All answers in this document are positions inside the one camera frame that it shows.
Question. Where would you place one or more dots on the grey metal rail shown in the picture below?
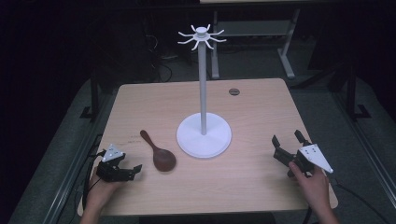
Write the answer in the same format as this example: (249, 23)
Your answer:
(370, 155)
(73, 174)

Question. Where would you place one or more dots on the person's right hand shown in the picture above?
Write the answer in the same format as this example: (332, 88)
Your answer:
(313, 186)

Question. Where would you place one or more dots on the grey round table grommet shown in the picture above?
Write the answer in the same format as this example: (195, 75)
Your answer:
(234, 91)

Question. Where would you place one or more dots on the white hook stand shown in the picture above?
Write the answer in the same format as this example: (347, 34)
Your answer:
(203, 137)

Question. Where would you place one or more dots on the white metal desk frame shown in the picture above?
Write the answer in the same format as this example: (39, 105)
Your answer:
(288, 59)

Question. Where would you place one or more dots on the person's left hand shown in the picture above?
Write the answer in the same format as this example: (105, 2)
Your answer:
(101, 193)

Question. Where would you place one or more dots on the black metal stand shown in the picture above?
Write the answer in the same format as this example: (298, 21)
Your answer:
(351, 99)
(93, 99)

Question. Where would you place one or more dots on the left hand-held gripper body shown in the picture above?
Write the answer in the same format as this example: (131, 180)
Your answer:
(109, 171)

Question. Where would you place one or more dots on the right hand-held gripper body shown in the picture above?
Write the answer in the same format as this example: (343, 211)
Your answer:
(313, 157)

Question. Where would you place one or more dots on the brown wooden rice spoon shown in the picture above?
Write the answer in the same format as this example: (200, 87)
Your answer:
(163, 159)

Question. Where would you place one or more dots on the person's dark clothing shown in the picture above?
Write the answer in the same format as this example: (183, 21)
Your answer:
(205, 218)

